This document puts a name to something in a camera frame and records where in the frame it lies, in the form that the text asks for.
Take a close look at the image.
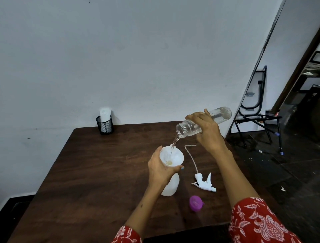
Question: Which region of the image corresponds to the person's right hand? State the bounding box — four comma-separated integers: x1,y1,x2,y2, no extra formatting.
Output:
185,109,228,155

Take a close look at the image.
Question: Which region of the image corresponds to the white plastic spray bottle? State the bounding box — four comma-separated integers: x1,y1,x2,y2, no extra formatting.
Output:
161,172,180,197

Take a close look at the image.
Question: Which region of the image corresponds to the black metal chair frame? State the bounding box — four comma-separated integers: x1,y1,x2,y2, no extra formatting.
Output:
226,113,285,156

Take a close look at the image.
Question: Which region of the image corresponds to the person's right forearm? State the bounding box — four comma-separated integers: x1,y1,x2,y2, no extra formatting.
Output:
214,148,261,209

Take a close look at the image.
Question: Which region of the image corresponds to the red floral sleeve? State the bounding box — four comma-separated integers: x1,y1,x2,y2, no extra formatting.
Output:
111,225,143,243
228,197,302,243

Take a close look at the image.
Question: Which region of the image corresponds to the white folded paper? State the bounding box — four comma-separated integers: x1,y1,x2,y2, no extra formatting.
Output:
100,108,112,123

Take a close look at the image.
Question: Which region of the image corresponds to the person's left forearm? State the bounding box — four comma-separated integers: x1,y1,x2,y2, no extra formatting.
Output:
124,184,171,238

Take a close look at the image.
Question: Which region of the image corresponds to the person's left hand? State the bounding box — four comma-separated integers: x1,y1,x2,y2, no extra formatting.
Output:
147,146,185,189

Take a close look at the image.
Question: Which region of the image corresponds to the brown wooden door frame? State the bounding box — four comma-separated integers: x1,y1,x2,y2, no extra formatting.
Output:
271,27,320,114

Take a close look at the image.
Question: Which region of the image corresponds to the clear plastic bottle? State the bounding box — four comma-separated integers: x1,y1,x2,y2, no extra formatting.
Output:
176,107,232,139

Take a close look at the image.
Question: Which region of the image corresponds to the black mesh pen holder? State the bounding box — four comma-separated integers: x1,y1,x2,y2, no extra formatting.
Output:
96,115,115,136

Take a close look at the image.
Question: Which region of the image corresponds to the white spray trigger with tube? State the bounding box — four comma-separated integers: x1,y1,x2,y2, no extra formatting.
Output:
184,144,217,193

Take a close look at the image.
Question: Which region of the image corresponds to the purple bottle cap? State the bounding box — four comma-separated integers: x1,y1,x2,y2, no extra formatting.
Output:
189,195,205,213

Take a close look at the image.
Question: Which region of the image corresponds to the white plastic funnel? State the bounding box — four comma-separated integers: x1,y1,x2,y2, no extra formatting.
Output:
159,146,185,168

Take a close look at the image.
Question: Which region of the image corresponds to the black leaning metal bar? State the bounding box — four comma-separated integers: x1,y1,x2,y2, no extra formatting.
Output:
226,0,287,138

